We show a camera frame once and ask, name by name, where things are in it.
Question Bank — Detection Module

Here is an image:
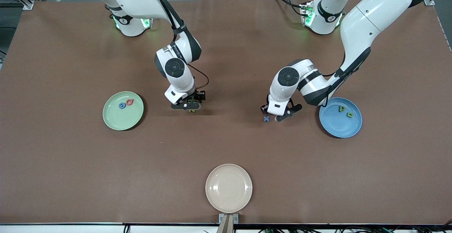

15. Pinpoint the brown table mat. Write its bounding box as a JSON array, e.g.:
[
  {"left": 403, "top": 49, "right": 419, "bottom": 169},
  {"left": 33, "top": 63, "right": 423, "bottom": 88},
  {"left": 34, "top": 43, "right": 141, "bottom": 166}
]
[{"left": 0, "top": 0, "right": 452, "bottom": 225}]

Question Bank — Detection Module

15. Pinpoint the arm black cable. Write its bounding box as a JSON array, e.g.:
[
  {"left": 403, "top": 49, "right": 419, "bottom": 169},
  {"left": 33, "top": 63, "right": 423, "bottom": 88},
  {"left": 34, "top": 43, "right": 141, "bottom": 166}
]
[
  {"left": 320, "top": 49, "right": 371, "bottom": 107},
  {"left": 147, "top": 0, "right": 209, "bottom": 91}
]

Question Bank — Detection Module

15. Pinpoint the beige plate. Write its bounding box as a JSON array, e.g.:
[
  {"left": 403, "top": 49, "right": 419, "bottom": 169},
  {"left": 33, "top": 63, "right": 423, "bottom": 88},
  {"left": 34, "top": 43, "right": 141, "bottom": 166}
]
[{"left": 205, "top": 163, "right": 253, "bottom": 213}]

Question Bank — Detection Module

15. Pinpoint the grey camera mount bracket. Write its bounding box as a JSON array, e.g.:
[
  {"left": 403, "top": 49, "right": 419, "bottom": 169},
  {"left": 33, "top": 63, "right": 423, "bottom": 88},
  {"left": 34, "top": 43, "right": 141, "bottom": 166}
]
[{"left": 218, "top": 213, "right": 239, "bottom": 233}]

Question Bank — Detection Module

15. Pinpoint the light green plate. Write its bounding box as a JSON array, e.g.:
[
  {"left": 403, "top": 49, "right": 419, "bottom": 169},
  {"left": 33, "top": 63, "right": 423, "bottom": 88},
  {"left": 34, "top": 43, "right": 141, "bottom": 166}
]
[{"left": 102, "top": 91, "right": 144, "bottom": 131}]

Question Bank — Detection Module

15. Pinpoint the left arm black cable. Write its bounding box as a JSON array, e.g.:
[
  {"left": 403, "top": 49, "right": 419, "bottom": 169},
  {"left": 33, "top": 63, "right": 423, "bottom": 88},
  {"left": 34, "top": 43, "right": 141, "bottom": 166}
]
[{"left": 320, "top": 49, "right": 371, "bottom": 107}]

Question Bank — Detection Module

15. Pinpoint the blue plate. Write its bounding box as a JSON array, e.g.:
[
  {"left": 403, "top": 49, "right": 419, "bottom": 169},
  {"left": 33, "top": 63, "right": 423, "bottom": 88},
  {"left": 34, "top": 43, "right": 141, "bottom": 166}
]
[{"left": 319, "top": 97, "right": 363, "bottom": 138}]

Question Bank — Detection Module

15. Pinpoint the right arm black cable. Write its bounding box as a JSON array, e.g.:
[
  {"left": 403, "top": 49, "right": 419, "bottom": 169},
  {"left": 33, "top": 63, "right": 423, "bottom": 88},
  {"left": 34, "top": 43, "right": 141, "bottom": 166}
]
[{"left": 147, "top": 0, "right": 209, "bottom": 91}]

